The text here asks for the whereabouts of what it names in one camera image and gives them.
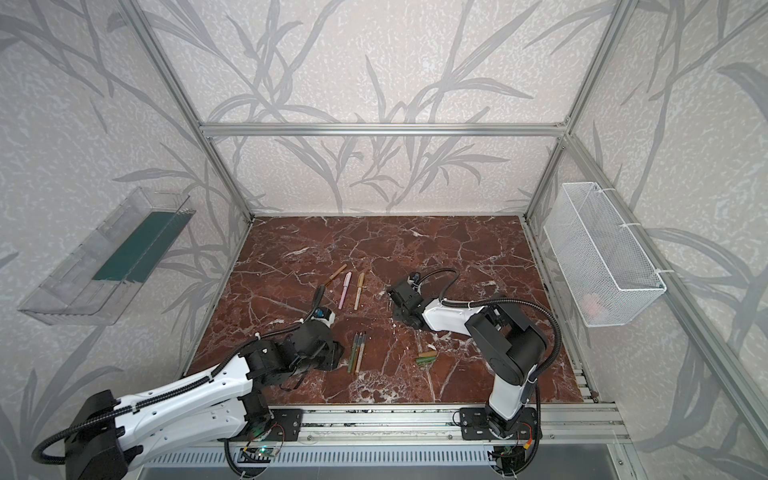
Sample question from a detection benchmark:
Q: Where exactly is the tan pen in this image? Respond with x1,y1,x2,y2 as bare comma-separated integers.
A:
353,272,365,311

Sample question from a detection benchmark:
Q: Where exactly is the pink pen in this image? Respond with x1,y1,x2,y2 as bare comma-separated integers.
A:
338,271,352,309

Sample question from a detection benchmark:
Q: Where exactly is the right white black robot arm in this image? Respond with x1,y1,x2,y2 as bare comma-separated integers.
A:
387,278,562,438

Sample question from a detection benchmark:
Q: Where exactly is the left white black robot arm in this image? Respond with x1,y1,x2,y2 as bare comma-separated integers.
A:
31,319,344,479

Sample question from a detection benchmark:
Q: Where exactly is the dark green pen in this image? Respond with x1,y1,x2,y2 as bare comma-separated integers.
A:
349,332,364,373

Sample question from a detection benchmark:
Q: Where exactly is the orange brown pen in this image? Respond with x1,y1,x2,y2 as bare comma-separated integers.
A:
354,332,367,374

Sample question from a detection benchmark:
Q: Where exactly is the green pen cap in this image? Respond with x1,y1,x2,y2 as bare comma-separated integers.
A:
415,356,437,366

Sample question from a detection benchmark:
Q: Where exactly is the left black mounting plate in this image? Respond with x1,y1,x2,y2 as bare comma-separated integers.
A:
235,408,304,442

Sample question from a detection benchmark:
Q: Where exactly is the black mounting plate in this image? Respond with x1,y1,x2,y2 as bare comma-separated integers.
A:
457,407,541,441
235,408,304,442

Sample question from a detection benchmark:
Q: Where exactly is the green circuit board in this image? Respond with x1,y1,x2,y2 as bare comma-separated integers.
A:
238,446,281,464

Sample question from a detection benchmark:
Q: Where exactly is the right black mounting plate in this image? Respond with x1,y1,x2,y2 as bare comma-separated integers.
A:
457,407,541,441

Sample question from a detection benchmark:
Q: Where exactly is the pink item in basket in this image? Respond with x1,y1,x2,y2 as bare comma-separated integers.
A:
582,293,607,322

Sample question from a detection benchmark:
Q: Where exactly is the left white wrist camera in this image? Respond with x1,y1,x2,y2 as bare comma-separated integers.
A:
313,307,335,328

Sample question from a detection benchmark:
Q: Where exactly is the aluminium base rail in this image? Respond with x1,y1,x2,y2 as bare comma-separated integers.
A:
116,400,629,452

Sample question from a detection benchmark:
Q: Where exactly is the white wire mesh basket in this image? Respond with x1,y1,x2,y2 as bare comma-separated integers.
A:
544,182,667,328

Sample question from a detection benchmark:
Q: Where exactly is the clear plastic wall tray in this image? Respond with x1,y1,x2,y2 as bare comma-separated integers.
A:
19,187,196,326

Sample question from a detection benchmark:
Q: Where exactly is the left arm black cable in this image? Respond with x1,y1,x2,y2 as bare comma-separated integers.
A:
31,284,326,466

